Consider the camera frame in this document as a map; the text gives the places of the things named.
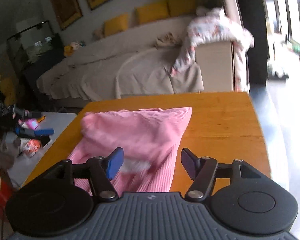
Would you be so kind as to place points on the left gold framed picture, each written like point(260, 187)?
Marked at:
point(66, 11)

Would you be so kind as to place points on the crumpled beige cloth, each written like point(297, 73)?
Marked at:
point(168, 40)

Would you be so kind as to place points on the pink knit baby dress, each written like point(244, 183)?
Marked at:
point(150, 139)

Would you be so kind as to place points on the yellow cushion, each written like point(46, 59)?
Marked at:
point(116, 25)
point(181, 7)
point(152, 12)

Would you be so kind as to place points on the yellow plush toy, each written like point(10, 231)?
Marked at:
point(71, 48)

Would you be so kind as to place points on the yellow cushion middle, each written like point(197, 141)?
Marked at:
point(152, 12)

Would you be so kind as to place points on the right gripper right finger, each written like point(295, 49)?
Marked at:
point(202, 172)

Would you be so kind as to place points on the glass fish tank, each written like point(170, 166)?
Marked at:
point(34, 48)

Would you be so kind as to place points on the floral baby blanket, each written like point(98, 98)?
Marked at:
point(211, 26)

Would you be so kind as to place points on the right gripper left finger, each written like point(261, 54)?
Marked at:
point(102, 171)

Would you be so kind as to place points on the beige covered sofa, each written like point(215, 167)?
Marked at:
point(130, 63)

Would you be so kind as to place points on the yellow cushion right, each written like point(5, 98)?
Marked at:
point(181, 7)

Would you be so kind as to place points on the yellow cushion left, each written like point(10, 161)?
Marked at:
point(116, 25)

